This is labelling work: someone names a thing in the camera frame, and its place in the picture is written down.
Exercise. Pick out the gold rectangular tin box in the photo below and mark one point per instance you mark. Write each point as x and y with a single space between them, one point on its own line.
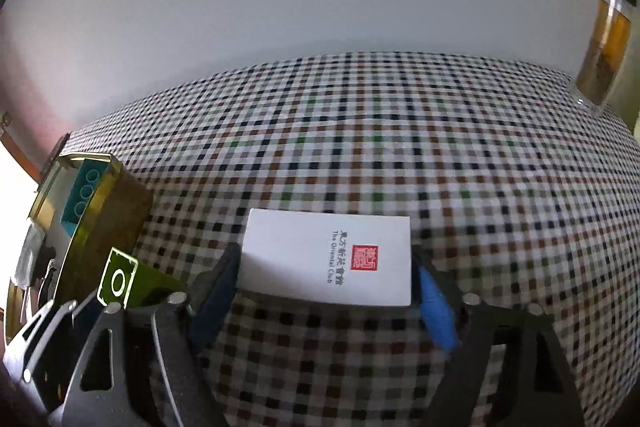
120 207

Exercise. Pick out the checkered tablecloth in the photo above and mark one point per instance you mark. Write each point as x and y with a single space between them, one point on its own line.
400 147

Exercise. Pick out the black flat phone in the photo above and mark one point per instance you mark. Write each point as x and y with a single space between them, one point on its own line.
57 154

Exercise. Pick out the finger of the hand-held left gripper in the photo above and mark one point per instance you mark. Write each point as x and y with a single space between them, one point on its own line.
60 357

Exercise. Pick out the glass tea bottle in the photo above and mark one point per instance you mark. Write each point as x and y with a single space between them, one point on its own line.
602 52

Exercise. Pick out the white box with red seal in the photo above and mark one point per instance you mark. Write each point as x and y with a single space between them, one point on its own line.
300 257

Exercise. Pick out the cyan plastic block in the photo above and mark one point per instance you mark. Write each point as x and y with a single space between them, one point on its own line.
82 192

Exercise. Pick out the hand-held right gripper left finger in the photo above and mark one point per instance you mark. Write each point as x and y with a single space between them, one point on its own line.
215 307

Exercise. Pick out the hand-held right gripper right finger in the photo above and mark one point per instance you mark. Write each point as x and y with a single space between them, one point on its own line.
437 312

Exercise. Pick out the green building block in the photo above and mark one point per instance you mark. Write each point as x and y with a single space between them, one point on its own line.
150 287

